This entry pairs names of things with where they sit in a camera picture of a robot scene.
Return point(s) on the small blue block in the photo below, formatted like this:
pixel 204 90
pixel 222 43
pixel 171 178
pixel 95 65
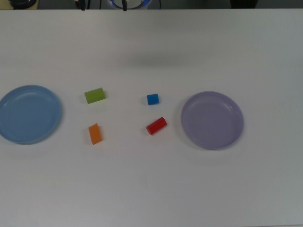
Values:
pixel 152 99

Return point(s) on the black clamp bracket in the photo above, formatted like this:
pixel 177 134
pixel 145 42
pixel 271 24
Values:
pixel 124 5
pixel 82 5

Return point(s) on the blue plate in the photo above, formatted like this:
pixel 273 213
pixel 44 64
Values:
pixel 28 113

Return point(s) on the orange rectangular block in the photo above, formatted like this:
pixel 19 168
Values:
pixel 95 134

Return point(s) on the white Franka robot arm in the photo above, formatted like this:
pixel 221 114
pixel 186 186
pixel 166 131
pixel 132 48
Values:
pixel 137 3

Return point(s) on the red cylinder block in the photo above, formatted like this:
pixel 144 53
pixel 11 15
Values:
pixel 156 126

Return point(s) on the green rectangular block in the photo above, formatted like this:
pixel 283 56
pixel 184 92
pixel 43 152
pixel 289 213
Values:
pixel 94 95

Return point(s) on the purple plate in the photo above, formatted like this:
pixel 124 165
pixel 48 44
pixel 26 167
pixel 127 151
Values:
pixel 211 120

